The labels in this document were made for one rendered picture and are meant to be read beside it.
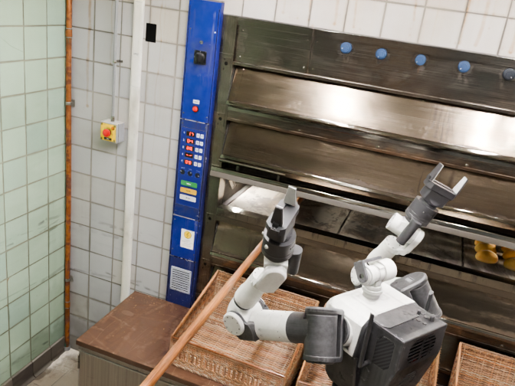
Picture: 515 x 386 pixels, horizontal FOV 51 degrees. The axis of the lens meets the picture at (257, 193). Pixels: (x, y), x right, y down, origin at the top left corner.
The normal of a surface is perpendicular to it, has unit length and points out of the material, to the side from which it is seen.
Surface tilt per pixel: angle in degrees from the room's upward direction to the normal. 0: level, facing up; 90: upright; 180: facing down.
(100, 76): 90
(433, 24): 90
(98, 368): 90
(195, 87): 90
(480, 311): 72
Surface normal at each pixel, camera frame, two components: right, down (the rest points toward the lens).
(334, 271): -0.28, -0.05
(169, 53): -0.34, 0.29
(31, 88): 0.93, 0.23
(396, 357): -0.80, 0.11
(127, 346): 0.13, -0.93
